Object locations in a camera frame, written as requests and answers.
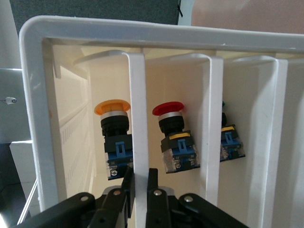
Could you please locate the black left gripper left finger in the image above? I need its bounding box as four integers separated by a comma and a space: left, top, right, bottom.
16, 166, 136, 228

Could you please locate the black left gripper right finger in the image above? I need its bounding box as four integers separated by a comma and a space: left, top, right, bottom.
146, 168, 247, 228

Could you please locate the orange mushroom push button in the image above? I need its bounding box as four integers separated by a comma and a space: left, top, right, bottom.
94, 99, 135, 181

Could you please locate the red mushroom push button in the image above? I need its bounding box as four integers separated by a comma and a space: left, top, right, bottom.
152, 101, 201, 174

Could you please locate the green push button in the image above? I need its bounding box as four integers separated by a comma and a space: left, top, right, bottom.
219, 101, 246, 163

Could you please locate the white drawer cabinet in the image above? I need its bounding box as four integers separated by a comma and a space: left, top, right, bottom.
18, 15, 304, 228

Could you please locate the brown table cover sheet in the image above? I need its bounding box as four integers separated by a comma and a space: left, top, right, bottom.
191, 0, 304, 36

